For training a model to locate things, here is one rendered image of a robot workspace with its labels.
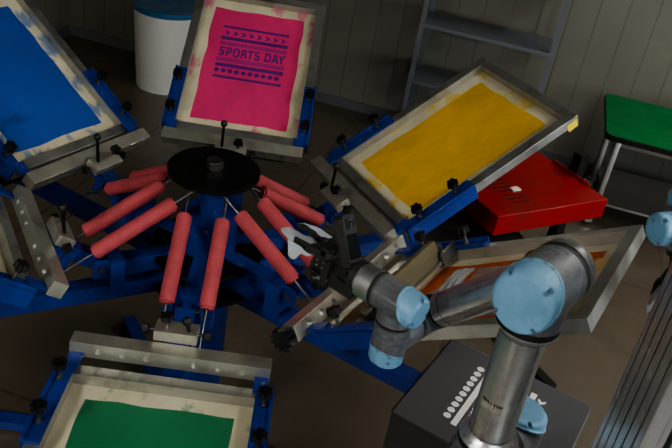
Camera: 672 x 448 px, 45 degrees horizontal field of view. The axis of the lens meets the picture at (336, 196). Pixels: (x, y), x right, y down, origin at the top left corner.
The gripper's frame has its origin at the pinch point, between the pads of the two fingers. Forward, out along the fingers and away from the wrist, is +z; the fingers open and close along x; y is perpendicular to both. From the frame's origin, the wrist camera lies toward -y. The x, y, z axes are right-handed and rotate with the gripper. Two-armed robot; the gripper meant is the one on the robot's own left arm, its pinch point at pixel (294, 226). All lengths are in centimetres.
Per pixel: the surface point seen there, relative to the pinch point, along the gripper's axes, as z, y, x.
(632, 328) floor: -14, 125, 318
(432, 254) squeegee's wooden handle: 5, 29, 81
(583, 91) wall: 117, 40, 472
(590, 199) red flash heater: 1, 30, 202
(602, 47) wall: 114, 4, 469
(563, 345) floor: 6, 132, 270
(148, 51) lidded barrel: 382, 95, 277
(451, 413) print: -24, 64, 66
